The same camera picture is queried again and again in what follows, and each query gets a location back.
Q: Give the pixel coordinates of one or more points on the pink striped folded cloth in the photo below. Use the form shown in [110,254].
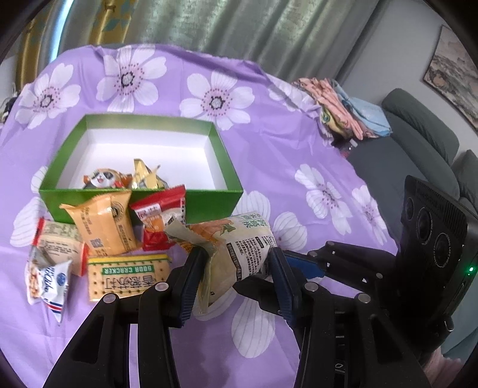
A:
[328,100]

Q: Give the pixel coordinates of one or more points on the cream green printed snack packet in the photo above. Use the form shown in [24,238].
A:
[239,246]

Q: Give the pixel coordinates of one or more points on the framed wall picture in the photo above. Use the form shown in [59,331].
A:
[452,74]

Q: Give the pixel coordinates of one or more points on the yellow green cracker packet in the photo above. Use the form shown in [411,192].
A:
[127,274]

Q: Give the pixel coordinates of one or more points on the red snack packet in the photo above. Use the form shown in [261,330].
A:
[157,212]

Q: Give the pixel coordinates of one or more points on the green grey curtain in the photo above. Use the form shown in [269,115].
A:
[261,30]

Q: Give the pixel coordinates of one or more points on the green cardboard box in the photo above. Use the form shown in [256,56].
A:
[209,203]

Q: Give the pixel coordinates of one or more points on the beige red-edged snack packet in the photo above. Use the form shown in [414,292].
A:
[59,242]

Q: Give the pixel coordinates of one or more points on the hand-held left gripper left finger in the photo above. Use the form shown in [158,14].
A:
[190,285]

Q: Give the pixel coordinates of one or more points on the gold foil snack packet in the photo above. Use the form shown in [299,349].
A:
[145,177]

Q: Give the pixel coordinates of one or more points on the white blue snack packet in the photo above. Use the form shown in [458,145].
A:
[52,279]

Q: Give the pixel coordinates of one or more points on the gold patterned curtain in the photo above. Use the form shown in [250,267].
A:
[101,26]

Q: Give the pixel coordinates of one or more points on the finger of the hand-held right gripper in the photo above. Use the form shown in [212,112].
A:
[304,265]
[254,294]

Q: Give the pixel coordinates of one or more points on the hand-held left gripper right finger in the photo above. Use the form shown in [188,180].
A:
[282,289]

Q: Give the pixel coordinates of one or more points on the grey sofa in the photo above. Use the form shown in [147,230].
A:
[392,164]

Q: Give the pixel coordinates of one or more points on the person's right forearm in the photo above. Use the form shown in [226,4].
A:
[444,369]

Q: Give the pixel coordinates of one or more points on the orange snack packet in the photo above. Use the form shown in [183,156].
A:
[104,224]

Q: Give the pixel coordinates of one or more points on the purple floral cloth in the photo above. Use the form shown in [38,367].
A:
[261,149]

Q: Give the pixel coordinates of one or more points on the light blue folded cloth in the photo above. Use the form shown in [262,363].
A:
[369,112]

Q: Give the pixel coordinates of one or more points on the panda print snack packet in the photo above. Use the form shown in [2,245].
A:
[101,180]

